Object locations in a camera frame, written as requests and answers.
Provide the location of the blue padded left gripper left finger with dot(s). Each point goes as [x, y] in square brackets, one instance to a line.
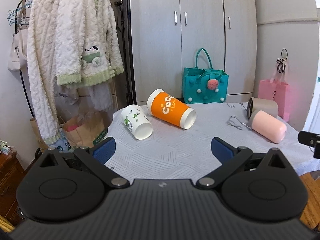
[95, 159]

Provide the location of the pink tumbler with grey lid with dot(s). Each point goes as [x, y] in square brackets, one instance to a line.
[268, 126]

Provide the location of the black clothes rack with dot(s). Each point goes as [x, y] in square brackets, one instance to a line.
[23, 85]

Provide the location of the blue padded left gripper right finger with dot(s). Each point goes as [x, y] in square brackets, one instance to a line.
[232, 161]

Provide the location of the white canvas tote bag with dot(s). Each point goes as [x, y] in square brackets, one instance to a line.
[18, 52]

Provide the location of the beige metal tumbler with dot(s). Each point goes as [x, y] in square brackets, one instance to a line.
[258, 104]

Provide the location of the white patterned tablecloth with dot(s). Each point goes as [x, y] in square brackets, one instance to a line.
[174, 153]

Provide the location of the blue clothes hangers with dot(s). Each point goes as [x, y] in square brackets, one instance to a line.
[18, 16]

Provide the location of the white fleece jacket green trim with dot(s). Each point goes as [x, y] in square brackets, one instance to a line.
[86, 43]

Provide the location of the white paper cup green leaves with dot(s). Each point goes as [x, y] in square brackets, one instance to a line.
[134, 118]

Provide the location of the orange coco paper cup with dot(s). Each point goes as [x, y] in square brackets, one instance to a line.
[169, 109]

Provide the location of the grey wooden wardrobe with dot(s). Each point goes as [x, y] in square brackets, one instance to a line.
[166, 36]

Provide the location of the dark wooden side cabinet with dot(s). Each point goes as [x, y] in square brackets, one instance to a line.
[11, 174]

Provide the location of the pink paper gift bag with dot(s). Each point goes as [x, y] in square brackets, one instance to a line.
[277, 89]

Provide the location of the teal felt tote bag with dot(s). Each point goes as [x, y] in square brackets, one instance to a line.
[204, 85]

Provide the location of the brown paper shopping bag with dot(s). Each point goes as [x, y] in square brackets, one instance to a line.
[85, 129]

